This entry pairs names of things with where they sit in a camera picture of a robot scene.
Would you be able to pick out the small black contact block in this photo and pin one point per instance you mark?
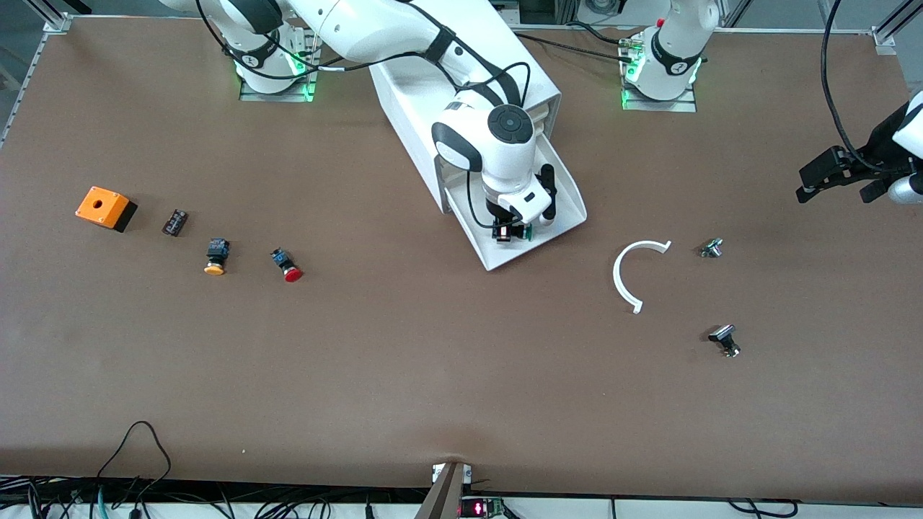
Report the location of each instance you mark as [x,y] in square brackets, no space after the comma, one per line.
[175,223]

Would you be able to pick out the red mushroom push button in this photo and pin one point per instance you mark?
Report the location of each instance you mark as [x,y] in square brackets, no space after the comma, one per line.
[287,265]

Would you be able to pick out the black flat-head push button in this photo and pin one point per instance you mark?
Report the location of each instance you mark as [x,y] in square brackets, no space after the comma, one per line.
[723,337]

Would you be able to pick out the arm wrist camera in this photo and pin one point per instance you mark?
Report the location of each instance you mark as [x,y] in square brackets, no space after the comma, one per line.
[549,191]
[907,192]

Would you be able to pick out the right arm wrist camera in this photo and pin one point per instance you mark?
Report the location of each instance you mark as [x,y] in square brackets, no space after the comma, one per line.
[549,191]

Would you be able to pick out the aluminium frame corner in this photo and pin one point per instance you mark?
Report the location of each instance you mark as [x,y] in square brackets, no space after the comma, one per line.
[54,20]

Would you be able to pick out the aluminium table edge rail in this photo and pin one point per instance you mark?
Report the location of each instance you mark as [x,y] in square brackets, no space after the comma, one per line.
[26,79]

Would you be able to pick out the yellow mushroom push button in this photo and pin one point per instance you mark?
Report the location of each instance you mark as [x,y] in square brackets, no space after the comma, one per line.
[217,256]

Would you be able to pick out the small metal knob part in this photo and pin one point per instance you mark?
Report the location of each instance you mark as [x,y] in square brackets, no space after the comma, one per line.
[711,248]

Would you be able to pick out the metal corner bracket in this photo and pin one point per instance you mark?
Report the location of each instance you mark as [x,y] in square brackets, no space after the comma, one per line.
[884,40]

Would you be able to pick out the brown camera post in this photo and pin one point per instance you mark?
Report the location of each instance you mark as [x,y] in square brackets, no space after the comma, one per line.
[441,497]

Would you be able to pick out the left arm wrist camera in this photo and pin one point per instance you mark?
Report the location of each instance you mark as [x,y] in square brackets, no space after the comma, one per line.
[907,192]

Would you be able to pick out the device with red display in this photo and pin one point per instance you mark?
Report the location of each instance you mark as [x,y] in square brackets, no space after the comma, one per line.
[479,509]

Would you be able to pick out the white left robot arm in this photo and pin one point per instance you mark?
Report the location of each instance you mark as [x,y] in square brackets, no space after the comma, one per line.
[667,58]

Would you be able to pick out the white post bracket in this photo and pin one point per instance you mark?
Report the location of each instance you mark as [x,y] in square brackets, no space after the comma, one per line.
[469,472]

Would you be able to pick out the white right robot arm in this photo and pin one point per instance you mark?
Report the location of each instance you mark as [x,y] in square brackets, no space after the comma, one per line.
[505,155]

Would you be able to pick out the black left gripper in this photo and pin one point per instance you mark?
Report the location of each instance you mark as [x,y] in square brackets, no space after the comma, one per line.
[875,146]

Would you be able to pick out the orange button enclosure box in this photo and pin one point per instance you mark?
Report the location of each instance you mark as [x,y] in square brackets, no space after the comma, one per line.
[101,205]

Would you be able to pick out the white curved plastic arc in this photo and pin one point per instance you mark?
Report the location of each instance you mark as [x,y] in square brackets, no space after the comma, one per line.
[617,277]

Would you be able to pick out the green mushroom push button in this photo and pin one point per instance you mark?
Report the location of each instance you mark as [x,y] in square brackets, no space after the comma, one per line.
[528,232]

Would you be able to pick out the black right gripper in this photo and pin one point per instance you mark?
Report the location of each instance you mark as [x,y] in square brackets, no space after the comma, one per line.
[500,217]

